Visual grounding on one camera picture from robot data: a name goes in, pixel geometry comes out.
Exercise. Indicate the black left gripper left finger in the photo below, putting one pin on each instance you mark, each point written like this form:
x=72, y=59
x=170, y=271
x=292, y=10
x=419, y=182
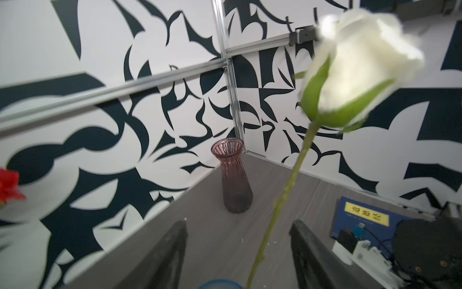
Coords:
x=162, y=266

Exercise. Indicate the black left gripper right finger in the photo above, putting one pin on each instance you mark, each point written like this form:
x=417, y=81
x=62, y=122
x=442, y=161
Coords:
x=316, y=267

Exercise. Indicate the large red artificial rose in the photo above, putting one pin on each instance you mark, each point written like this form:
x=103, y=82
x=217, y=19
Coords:
x=10, y=187

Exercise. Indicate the white artificial rose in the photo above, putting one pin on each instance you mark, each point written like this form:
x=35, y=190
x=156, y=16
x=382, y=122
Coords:
x=345, y=82

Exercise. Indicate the purple blue glass vase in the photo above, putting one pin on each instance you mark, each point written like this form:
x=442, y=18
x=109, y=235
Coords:
x=220, y=284

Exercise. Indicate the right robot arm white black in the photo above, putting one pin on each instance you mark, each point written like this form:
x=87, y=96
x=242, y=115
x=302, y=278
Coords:
x=430, y=251

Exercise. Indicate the dark maroon glass vase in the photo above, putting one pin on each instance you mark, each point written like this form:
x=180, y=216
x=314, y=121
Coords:
x=237, y=192

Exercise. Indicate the blue book yellow label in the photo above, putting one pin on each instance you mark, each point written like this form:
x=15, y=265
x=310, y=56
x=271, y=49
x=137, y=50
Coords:
x=370, y=222

